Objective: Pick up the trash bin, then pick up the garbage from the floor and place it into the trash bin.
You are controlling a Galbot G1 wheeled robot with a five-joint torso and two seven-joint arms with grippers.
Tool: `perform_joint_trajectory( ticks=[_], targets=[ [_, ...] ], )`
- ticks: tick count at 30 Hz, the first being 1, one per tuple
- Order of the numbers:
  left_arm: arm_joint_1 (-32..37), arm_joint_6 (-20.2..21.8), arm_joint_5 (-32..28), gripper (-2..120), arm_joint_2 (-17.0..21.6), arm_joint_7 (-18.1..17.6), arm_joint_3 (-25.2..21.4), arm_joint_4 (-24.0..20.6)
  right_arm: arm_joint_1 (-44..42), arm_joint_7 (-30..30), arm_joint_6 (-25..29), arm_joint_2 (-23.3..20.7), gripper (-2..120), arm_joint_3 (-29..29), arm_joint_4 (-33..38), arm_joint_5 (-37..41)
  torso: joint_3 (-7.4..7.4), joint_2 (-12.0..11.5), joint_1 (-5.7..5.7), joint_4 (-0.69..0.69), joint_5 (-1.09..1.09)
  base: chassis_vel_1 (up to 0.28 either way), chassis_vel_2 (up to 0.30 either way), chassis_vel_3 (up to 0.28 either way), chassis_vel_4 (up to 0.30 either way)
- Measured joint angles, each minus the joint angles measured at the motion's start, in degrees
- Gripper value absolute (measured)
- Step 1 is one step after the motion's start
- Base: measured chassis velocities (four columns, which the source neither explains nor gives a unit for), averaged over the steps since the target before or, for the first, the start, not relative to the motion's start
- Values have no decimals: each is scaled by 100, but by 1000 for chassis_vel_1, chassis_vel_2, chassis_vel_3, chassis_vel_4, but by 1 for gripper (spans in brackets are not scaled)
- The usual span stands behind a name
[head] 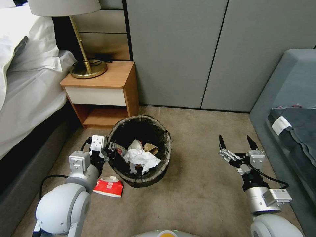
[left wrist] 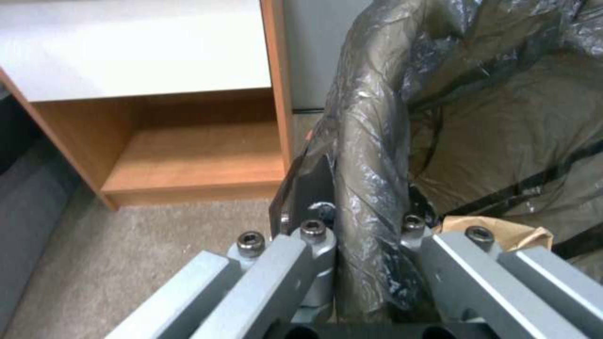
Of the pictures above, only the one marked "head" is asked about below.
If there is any round black-lined trash bin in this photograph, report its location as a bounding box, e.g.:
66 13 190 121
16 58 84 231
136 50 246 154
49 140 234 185
106 115 173 189

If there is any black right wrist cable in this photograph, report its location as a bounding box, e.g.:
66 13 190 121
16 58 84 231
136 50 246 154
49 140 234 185
249 168 290 190

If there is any red printed wrapper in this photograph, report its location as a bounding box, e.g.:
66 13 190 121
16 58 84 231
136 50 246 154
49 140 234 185
115 145 128 157

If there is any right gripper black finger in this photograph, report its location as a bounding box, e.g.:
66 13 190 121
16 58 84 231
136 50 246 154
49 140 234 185
246 135 265 155
218 134 237 163

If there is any red and white tissue pack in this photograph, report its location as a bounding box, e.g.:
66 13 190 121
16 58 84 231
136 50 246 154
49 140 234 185
93 175 124 199

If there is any white paper cup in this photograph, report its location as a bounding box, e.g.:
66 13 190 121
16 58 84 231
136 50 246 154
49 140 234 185
127 139 144 151

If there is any wooden nightstand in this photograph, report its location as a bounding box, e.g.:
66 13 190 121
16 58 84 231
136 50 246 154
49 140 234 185
60 61 140 130

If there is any white robot front shell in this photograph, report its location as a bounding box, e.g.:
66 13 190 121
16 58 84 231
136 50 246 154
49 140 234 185
134 229 198 237

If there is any grey bed frame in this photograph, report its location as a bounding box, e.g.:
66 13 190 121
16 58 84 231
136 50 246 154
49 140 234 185
0 120 82 230

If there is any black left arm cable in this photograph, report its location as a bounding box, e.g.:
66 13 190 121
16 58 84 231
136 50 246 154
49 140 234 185
39 174 72 201

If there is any crumpled white paper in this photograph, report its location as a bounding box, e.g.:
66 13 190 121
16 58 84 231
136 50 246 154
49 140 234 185
123 148 161 176

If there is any black lamp cable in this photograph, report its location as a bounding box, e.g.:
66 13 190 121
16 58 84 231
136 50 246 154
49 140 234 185
71 53 114 68

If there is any dark grey folded cloth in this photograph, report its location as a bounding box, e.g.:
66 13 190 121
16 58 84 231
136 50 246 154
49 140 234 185
267 105 316 174

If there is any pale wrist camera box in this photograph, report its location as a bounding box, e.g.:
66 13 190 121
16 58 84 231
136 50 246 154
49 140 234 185
247 150 266 171
90 134 107 151

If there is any white pillow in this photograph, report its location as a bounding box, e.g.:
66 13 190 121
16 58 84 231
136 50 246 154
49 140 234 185
0 4 60 72

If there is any grey-blue sofa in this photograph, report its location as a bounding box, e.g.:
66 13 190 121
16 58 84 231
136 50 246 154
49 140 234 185
248 48 316 237

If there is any brass table lamp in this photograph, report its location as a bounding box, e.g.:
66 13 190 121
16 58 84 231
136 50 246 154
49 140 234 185
27 0 109 80

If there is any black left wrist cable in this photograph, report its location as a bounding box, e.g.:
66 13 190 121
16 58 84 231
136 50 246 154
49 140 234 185
80 139 92 153

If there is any white duvet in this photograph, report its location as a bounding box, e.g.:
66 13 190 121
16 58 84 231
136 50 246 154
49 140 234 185
0 34 29 111

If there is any white-sheeted mattress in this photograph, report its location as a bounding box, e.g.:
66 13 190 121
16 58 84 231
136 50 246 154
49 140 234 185
0 49 78 160

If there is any white cloth label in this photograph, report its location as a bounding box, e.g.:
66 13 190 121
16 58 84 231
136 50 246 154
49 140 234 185
271 116 293 136

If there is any white nightstand drawer front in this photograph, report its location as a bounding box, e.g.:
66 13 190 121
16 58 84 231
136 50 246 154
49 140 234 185
64 86 127 107

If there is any wooden headboard panel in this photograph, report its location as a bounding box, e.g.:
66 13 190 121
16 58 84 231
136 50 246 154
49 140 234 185
52 0 131 65

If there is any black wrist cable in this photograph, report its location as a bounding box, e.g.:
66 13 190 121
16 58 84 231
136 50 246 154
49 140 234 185
80 139 92 153
249 168 290 190

